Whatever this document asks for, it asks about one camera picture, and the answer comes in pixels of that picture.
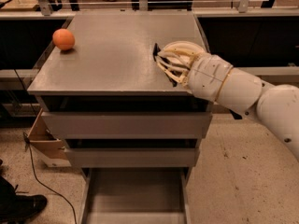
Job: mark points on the grey middle drawer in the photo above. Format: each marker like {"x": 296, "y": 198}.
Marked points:
{"x": 132, "y": 157}

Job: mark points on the grey metal rail frame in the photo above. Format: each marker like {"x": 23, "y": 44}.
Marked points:
{"x": 247, "y": 33}

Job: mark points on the brown cardboard box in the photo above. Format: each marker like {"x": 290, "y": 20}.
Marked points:
{"x": 49, "y": 149}

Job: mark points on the white paper bowl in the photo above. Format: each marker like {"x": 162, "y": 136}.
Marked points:
{"x": 184, "y": 48}

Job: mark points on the grey drawer cabinet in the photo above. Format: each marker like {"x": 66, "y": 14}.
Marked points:
{"x": 111, "y": 69}

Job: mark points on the black shoe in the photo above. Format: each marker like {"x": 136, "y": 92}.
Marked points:
{"x": 17, "y": 208}

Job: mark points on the grey top drawer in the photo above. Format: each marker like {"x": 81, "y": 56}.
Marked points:
{"x": 125, "y": 125}

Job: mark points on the dark blue rxbar wrapper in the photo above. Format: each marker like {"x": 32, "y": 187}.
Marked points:
{"x": 155, "y": 52}

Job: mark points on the grey open bottom drawer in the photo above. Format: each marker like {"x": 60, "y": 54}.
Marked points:
{"x": 135, "y": 196}

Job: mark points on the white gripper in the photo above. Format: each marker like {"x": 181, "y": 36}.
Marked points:
{"x": 207, "y": 75}

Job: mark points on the orange fruit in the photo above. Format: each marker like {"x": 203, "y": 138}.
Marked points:
{"x": 63, "y": 39}

